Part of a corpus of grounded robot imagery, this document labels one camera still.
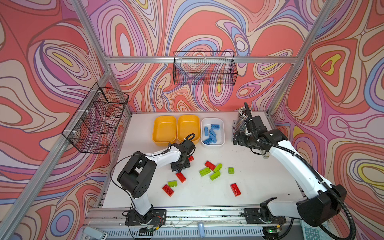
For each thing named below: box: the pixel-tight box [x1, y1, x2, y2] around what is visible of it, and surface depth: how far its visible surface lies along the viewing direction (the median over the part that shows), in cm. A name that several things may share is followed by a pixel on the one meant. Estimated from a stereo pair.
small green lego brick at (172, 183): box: [168, 181, 178, 188], surface depth 88 cm
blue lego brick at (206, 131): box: [204, 126, 209, 137], surface depth 109 cm
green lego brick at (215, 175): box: [209, 171, 221, 181], surface depth 88 cm
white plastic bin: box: [200, 117, 225, 147], surface depth 108 cm
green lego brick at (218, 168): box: [213, 163, 223, 173], surface depth 90 cm
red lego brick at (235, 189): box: [230, 183, 242, 197], surface depth 82 cm
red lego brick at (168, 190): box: [162, 184, 175, 197], surface depth 83 cm
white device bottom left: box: [83, 226, 108, 240], surface depth 70 cm
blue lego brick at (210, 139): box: [202, 136, 214, 144], surface depth 103 cm
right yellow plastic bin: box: [177, 114, 201, 145], surface depth 112 cm
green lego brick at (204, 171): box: [199, 167, 212, 177], surface depth 90 cm
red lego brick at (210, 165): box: [204, 160, 216, 171], surface depth 92 cm
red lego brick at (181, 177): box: [175, 172, 187, 184], surface depth 88 cm
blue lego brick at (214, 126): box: [211, 124, 220, 130], surface depth 110 cm
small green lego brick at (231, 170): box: [227, 167, 235, 174], surface depth 90 cm
